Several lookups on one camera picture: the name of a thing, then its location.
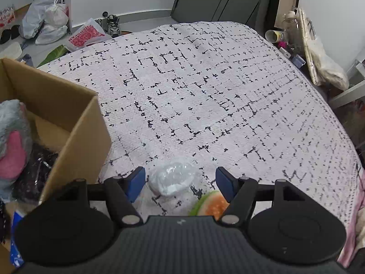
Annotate sneakers on floor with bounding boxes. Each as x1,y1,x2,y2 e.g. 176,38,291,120
96,11,122,38

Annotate paper cup tube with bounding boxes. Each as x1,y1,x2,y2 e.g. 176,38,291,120
265,30,287,43

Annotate light blue plush toy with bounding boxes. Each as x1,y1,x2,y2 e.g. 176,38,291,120
1,99,33,202

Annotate black item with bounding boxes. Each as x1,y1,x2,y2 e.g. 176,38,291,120
12,143,58,204

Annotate green leaf shaped rug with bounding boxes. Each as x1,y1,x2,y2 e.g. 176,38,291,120
38,45,70,67

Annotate grey door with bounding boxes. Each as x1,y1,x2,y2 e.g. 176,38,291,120
171,0,279,34

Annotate white desk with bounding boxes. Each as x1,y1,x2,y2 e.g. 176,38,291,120
328,79,365,110

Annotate brown cardboard box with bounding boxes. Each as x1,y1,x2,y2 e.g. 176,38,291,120
1,58,111,204

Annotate white plastic garbage bag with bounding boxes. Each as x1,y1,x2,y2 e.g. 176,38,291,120
35,3,69,45

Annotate white floor mat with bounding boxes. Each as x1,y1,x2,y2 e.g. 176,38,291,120
0,42,22,60

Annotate red packaged bottle pack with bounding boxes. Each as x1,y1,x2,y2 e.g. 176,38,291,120
0,6,16,28

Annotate cream tote bag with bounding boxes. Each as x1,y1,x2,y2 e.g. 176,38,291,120
297,8,349,91

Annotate pink bed sheet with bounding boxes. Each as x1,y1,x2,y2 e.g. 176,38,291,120
338,167,364,268

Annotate orange watermelon slice toy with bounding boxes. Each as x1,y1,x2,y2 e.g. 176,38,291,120
189,190,229,220

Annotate red white plastic bag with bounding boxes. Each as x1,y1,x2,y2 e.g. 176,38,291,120
64,18,111,52

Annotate blue packet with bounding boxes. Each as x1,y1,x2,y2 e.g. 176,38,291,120
9,209,25,267

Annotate black slippers pair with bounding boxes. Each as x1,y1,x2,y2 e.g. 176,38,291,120
0,25,20,45

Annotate white black patterned blanket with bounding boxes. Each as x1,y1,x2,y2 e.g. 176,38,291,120
42,22,362,227

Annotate grey plastic garbage bag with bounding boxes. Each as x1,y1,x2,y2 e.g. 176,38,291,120
19,0,55,39

